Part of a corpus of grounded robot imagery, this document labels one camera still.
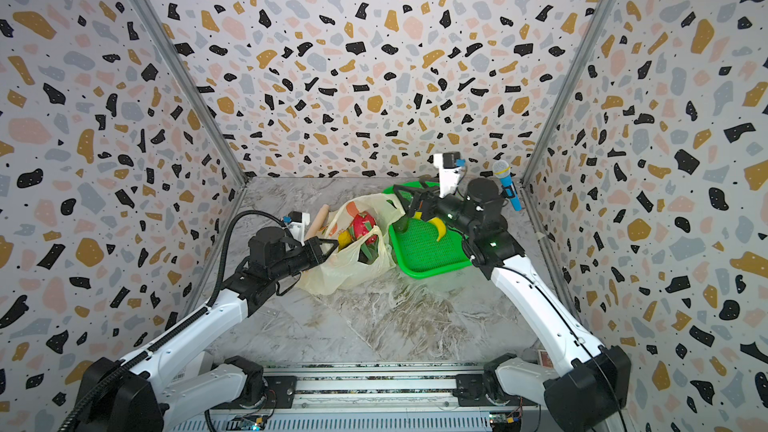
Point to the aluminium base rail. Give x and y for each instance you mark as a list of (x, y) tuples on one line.
[(350, 397)]

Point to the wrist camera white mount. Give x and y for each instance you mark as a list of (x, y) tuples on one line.
[(451, 169), (297, 224)]

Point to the yellow banana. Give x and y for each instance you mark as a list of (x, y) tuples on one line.
[(440, 227)]

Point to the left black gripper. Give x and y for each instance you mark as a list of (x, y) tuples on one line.
[(311, 245)]

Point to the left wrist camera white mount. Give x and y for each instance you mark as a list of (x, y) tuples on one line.
[(297, 224)]

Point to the yellow lemon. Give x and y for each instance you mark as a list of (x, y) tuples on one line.
[(345, 239)]

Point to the pink dragon fruit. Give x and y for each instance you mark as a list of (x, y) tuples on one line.
[(362, 224)]

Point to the wooden rolling pin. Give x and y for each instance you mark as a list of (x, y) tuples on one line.
[(318, 222)]

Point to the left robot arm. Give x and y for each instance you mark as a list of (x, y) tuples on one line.
[(142, 391)]

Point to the blue toy microphone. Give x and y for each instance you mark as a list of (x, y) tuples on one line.
[(502, 171)]

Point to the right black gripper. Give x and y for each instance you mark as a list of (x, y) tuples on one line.
[(428, 205)]

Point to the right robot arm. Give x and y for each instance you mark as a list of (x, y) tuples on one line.
[(587, 383)]

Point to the red card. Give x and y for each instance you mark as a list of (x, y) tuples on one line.
[(544, 359)]

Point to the cream plastic bag orange print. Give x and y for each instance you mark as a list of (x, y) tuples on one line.
[(342, 270)]

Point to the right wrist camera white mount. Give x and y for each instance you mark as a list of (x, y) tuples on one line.
[(451, 169)]

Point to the green plastic basket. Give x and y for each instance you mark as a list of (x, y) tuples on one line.
[(420, 254)]

